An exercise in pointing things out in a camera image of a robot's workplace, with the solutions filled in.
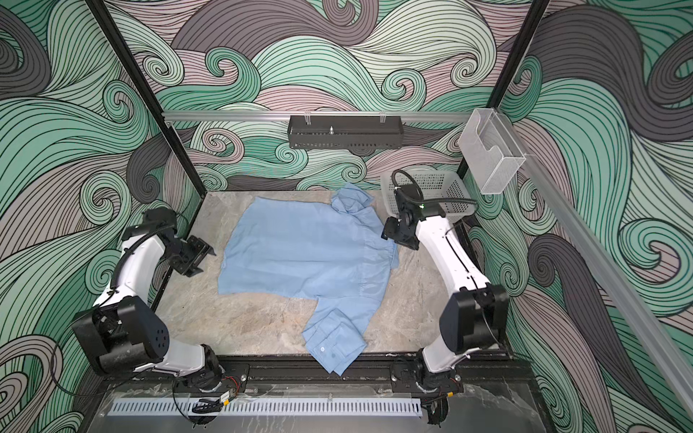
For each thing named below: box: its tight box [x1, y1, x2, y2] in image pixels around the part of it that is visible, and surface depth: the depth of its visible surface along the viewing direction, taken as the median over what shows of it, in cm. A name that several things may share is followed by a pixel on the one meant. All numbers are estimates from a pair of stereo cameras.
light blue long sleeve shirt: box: [218, 184, 400, 376], surface depth 97 cm
